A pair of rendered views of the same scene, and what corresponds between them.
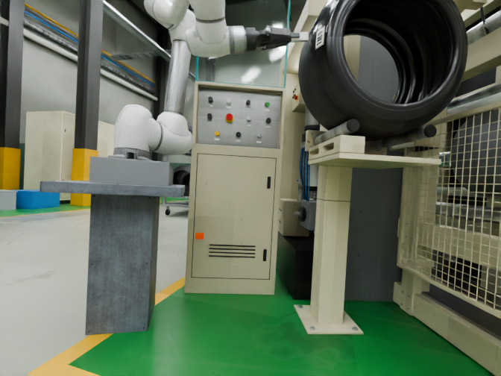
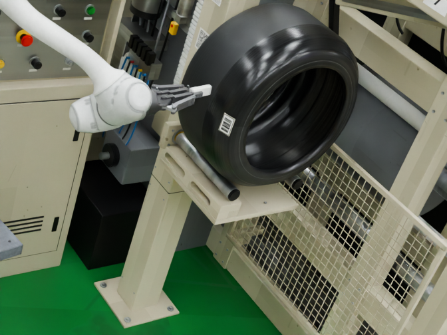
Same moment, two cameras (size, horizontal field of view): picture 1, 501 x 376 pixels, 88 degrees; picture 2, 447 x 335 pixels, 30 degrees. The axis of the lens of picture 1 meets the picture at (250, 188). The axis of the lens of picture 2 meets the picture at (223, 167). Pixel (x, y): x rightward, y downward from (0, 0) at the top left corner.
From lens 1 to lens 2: 220 cm
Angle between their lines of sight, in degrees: 49
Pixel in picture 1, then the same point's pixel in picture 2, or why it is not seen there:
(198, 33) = (98, 126)
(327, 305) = (146, 292)
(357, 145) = (233, 211)
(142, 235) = not seen: outside the picture
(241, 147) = (41, 88)
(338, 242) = (171, 231)
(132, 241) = not seen: outside the picture
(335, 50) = (237, 139)
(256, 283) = (38, 258)
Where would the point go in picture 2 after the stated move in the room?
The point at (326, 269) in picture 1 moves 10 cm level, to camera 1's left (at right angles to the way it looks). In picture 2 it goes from (152, 260) to (130, 264)
